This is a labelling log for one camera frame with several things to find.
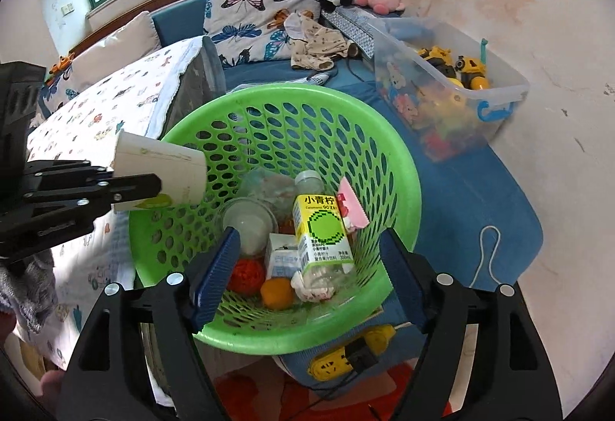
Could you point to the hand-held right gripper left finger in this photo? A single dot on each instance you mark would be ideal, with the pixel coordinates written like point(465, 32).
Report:
point(218, 272)

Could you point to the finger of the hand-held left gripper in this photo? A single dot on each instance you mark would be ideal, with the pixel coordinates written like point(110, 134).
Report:
point(67, 171)
point(96, 195)

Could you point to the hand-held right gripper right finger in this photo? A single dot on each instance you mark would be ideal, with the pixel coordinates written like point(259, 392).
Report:
point(403, 277)

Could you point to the red mesh net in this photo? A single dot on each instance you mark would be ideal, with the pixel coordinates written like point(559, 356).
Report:
point(246, 276)

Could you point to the clear plastic cup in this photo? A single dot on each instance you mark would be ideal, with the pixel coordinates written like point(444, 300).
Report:
point(250, 224)

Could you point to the orange fruit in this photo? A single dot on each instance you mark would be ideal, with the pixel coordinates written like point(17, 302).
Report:
point(277, 294)

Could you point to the small white milk carton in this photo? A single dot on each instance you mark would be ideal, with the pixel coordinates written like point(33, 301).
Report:
point(281, 257)

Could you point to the white paper cup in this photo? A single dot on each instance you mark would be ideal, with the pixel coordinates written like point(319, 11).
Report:
point(163, 166)

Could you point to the pink white packet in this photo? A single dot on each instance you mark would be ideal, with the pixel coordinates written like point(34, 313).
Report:
point(353, 207)

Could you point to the stained tissue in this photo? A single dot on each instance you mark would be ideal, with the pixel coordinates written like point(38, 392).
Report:
point(312, 289)

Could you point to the clear bottle yellow-green label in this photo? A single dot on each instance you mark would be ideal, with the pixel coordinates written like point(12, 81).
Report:
point(322, 229)

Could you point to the green plastic basket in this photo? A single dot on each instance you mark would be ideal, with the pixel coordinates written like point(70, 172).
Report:
point(288, 123)

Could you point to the small butterfly print pillow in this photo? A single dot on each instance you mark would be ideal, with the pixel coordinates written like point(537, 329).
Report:
point(55, 89)

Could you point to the orange toy figure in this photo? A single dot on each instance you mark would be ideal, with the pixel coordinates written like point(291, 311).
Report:
point(61, 63)

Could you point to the black power adapter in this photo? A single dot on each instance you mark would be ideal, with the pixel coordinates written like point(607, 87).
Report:
point(363, 354)

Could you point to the blue sofa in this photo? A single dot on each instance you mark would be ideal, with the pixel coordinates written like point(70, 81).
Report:
point(461, 190)

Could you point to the yellow power strip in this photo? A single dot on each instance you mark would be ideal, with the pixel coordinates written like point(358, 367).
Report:
point(331, 363)

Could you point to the beige pillow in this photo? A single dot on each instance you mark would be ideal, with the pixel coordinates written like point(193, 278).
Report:
point(120, 46)

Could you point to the red mat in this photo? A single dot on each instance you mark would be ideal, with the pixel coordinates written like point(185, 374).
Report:
point(250, 394)

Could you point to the pile of colourful toys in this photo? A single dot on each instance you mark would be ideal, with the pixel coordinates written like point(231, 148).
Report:
point(432, 113)

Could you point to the yellow toy excavator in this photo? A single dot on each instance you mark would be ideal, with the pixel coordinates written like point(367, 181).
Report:
point(473, 74)

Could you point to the clear plastic storage box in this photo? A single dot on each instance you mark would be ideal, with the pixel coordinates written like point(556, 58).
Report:
point(499, 85)

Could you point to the white remote control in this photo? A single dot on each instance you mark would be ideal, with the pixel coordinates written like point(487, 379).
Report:
point(312, 78)

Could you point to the yellow toy truck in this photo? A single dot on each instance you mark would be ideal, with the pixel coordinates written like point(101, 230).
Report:
point(439, 61)

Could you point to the large butterfly print pillow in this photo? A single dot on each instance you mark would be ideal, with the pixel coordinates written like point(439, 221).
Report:
point(245, 22)

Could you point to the black white patterned cloth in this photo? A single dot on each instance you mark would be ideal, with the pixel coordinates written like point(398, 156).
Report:
point(353, 34)

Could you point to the beige printed garment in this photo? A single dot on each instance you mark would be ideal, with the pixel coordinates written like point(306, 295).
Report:
point(317, 44)

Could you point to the white wall socket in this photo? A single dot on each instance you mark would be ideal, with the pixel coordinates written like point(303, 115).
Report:
point(67, 9)

